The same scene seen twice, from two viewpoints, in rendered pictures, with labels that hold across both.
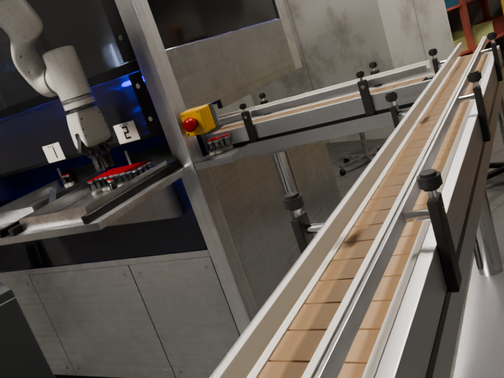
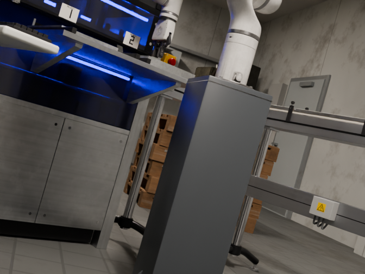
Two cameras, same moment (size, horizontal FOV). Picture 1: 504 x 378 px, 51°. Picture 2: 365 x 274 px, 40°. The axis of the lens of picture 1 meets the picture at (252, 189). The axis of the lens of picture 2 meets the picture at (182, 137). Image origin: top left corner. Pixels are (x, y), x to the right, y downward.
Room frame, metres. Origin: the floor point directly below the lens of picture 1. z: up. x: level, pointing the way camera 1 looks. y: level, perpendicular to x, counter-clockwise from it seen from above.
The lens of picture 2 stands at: (0.57, 2.45, 0.61)
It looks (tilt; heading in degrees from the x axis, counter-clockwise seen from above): 1 degrees up; 288
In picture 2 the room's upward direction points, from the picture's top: 16 degrees clockwise
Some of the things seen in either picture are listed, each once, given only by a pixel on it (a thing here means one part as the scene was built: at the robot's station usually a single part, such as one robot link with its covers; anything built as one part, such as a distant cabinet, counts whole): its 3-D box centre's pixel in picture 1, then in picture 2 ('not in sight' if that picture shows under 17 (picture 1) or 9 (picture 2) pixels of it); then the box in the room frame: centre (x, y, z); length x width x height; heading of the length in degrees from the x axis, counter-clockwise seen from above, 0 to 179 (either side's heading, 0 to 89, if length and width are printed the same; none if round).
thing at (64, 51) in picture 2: not in sight; (55, 58); (1.72, 0.75, 0.79); 0.34 x 0.03 x 0.13; 148
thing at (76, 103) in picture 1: (79, 102); (168, 17); (1.47, 0.36, 1.15); 0.09 x 0.08 x 0.03; 148
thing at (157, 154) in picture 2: not in sight; (197, 170); (1.81, -2.17, 0.41); 1.16 x 0.80 x 0.83; 37
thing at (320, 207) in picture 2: not in sight; (323, 208); (0.59, -0.09, 0.50); 0.12 x 0.05 x 0.09; 148
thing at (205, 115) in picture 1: (199, 120); (165, 61); (1.53, 0.08, 0.99); 0.08 x 0.07 x 0.07; 148
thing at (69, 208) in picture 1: (97, 194); (149, 67); (1.47, 0.41, 0.90); 0.34 x 0.26 x 0.04; 148
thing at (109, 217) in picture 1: (71, 205); (111, 60); (1.59, 0.54, 0.87); 0.70 x 0.48 x 0.02; 58
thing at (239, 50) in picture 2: not in sight; (236, 62); (1.02, 0.68, 0.95); 0.19 x 0.19 x 0.18
